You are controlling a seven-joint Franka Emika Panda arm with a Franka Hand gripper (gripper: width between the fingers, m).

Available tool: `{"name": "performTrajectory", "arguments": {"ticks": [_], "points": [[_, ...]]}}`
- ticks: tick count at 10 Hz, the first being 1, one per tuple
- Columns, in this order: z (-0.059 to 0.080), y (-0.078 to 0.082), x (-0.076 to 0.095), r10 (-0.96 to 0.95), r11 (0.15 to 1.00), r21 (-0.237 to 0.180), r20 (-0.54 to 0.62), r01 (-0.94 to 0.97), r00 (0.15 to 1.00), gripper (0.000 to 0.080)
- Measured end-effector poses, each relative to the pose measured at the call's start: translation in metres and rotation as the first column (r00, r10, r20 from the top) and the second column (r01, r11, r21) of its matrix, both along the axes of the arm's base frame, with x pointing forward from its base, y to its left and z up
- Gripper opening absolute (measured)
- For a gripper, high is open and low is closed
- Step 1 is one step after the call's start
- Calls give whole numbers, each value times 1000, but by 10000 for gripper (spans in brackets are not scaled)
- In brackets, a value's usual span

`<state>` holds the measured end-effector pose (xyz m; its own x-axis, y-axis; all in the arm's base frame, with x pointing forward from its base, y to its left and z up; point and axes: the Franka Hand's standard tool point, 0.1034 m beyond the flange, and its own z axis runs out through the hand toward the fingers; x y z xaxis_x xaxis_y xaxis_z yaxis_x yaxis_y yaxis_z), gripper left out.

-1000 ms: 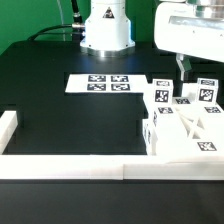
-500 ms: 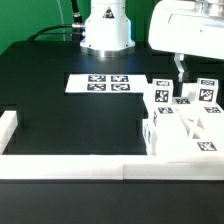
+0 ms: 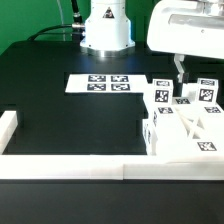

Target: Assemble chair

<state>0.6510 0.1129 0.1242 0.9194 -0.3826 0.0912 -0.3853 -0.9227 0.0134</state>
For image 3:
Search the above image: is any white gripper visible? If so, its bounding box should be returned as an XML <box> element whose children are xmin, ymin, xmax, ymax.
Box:
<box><xmin>147</xmin><ymin>0</ymin><xmax>224</xmax><ymax>83</ymax></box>

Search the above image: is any white marker base plate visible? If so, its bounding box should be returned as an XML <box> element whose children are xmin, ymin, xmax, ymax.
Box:
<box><xmin>65</xmin><ymin>74</ymin><xmax>147</xmax><ymax>93</ymax></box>

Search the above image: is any white chair back frame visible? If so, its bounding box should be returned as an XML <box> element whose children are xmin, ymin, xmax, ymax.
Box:
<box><xmin>142</xmin><ymin>83</ymin><xmax>224</xmax><ymax>164</ymax></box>

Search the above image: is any black cable with connector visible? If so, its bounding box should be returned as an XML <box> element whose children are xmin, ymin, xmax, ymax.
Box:
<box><xmin>27</xmin><ymin>22</ymin><xmax>87</xmax><ymax>42</ymax></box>

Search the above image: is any white U-shaped fence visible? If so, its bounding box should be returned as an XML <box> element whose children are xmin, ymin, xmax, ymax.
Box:
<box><xmin>0</xmin><ymin>111</ymin><xmax>224</xmax><ymax>180</ymax></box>

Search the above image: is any black upright cable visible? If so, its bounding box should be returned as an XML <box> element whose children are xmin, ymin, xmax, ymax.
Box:
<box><xmin>70</xmin><ymin>0</ymin><xmax>83</xmax><ymax>24</ymax></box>

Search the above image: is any white nut cube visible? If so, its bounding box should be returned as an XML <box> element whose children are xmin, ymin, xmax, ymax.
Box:
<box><xmin>196</xmin><ymin>78</ymin><xmax>219</xmax><ymax>104</ymax></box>
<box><xmin>153</xmin><ymin>79</ymin><xmax>173</xmax><ymax>104</ymax></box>

